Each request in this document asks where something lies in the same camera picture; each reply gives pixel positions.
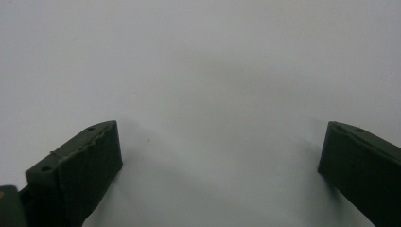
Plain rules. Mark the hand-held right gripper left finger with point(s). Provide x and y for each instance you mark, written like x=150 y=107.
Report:
x=75 y=176

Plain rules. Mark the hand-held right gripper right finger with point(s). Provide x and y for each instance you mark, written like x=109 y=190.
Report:
x=365 y=170

